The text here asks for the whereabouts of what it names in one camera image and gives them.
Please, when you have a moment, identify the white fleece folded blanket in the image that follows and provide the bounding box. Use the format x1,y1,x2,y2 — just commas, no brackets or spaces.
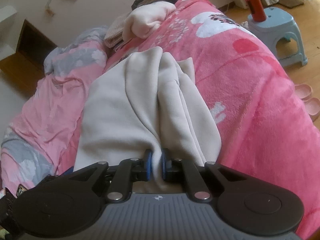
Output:
122,1,176,40

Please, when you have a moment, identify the checked folded cloth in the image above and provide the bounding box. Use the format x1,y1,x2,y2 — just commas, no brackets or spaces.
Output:
104,15,131,48

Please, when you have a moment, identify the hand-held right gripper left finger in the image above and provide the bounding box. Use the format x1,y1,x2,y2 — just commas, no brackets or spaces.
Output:
69,149,152,202

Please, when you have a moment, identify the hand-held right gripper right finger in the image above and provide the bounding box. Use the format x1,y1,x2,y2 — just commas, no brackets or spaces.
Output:
161,148,248,202

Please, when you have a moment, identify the brown floor mat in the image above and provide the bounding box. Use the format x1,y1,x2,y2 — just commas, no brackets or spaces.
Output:
278,0,305,8

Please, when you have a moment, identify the pink floral bed blanket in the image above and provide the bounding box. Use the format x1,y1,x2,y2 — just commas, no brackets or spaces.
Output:
56,0,320,240

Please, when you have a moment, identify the beige jacket with black trim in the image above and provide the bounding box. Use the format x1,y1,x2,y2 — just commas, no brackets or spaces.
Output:
74,46,222,193

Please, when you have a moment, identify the light blue plastic stool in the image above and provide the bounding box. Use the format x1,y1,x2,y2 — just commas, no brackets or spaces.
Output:
247,7,308,67

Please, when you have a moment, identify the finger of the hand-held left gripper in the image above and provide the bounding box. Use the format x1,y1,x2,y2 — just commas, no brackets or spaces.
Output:
44,166,75,182

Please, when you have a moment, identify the pink slipper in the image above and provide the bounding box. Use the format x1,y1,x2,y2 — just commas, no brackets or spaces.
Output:
294,84,313,102
304,97,320,116

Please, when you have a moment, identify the red bottle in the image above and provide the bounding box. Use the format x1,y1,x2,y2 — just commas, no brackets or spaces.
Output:
240,0,267,22

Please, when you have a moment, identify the pink grey floral duvet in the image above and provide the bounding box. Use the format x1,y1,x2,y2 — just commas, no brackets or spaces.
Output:
0,26,108,193

